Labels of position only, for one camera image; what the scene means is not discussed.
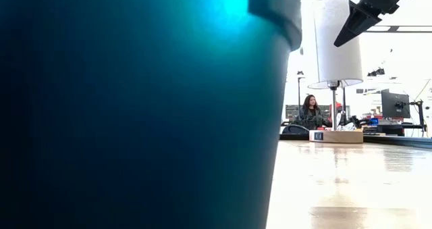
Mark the blue storage bin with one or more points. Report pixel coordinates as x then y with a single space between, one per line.
374 121

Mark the teal plastic bin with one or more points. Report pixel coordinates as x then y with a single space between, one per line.
135 107

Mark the black hanging track light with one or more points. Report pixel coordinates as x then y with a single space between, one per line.
376 72

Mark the person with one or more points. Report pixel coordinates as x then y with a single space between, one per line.
312 115

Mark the black computer monitor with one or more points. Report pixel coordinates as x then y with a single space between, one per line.
393 104

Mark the black monitor desk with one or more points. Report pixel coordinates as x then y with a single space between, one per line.
391 129

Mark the white shade wooden base lamp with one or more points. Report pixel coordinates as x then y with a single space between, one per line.
339 53

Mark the black office chair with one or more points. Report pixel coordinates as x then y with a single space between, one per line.
295 130

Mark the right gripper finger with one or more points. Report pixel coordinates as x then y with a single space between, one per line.
359 21

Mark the black pole light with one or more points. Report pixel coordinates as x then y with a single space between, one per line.
299 97

